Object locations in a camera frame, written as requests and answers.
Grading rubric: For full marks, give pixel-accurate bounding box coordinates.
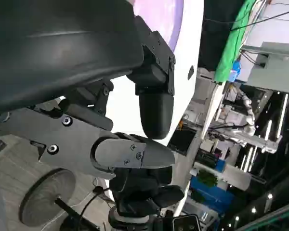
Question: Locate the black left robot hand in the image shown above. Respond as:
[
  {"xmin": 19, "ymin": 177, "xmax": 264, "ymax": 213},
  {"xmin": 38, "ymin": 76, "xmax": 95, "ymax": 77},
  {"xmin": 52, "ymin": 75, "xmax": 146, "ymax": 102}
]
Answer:
[{"xmin": 0, "ymin": 0, "xmax": 176, "ymax": 180}]

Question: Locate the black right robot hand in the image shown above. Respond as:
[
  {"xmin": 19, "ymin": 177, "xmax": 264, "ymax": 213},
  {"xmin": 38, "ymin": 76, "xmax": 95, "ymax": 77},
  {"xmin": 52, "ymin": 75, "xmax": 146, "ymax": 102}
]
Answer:
[{"xmin": 109, "ymin": 166, "xmax": 185, "ymax": 217}]

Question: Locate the black monitor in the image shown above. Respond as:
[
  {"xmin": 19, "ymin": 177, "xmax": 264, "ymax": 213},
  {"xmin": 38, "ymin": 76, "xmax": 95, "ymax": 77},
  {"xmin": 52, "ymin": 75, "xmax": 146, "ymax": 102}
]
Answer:
[{"xmin": 168, "ymin": 129, "xmax": 197, "ymax": 154}]

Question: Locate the green plant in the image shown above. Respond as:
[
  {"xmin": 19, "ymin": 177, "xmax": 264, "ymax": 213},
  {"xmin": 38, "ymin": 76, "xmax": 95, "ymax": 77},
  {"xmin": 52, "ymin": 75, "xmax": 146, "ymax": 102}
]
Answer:
[{"xmin": 197, "ymin": 168, "xmax": 219, "ymax": 187}]

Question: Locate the black stand pole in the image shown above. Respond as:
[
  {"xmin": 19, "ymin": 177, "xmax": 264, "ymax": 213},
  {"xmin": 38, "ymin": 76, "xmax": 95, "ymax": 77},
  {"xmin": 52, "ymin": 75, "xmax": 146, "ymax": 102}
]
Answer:
[{"xmin": 54, "ymin": 197, "xmax": 99, "ymax": 231}]

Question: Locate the blue box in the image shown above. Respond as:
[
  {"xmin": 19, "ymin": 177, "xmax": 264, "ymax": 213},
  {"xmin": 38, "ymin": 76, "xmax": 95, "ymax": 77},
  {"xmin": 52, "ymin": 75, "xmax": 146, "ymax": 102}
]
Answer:
[{"xmin": 190, "ymin": 177, "xmax": 230, "ymax": 213}]

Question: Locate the grey round stand base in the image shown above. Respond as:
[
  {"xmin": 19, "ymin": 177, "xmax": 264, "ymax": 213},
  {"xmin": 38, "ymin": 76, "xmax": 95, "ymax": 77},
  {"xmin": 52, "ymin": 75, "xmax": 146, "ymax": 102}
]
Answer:
[{"xmin": 19, "ymin": 168, "xmax": 77, "ymax": 227}]

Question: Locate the lilac plate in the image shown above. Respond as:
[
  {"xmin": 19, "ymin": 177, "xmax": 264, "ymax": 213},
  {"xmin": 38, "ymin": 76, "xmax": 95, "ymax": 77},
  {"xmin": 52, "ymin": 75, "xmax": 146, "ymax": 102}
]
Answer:
[{"xmin": 132, "ymin": 0, "xmax": 185, "ymax": 52}]

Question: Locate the black cloth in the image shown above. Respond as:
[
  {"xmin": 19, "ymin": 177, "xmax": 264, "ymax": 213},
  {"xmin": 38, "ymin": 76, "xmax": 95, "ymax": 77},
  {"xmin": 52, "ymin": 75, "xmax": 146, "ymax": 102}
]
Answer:
[{"xmin": 197, "ymin": 0, "xmax": 244, "ymax": 71}]

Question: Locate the small blue device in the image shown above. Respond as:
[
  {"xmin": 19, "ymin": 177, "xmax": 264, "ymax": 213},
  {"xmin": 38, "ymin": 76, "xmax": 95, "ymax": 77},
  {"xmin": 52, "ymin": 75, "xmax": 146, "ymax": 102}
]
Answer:
[{"xmin": 230, "ymin": 61, "xmax": 242, "ymax": 82}]

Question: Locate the green cloth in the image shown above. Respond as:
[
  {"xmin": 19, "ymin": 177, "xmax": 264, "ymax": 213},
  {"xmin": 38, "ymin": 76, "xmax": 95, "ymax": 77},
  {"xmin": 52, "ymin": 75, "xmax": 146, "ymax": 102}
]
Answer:
[{"xmin": 213, "ymin": 0, "xmax": 256, "ymax": 85}]

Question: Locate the grey machine cabinet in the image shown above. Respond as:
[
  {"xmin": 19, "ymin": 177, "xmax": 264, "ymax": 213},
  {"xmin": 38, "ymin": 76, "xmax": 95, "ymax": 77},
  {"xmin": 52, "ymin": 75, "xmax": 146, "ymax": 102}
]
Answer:
[{"xmin": 240, "ymin": 41, "xmax": 289, "ymax": 95}]

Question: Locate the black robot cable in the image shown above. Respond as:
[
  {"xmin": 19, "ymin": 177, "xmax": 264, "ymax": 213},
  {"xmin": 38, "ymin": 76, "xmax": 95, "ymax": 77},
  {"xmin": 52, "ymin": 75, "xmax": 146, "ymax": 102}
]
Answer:
[{"xmin": 79, "ymin": 187, "xmax": 111, "ymax": 223}]

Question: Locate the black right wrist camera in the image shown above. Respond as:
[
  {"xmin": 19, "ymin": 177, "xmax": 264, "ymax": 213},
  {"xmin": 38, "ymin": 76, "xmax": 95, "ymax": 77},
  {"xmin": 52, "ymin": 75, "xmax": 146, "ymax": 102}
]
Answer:
[{"xmin": 172, "ymin": 215, "xmax": 199, "ymax": 231}]

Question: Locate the thin black overhead cable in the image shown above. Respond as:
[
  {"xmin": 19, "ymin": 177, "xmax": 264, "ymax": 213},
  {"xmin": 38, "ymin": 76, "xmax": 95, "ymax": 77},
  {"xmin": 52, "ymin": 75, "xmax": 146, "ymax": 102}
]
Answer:
[{"xmin": 203, "ymin": 7, "xmax": 289, "ymax": 32}]

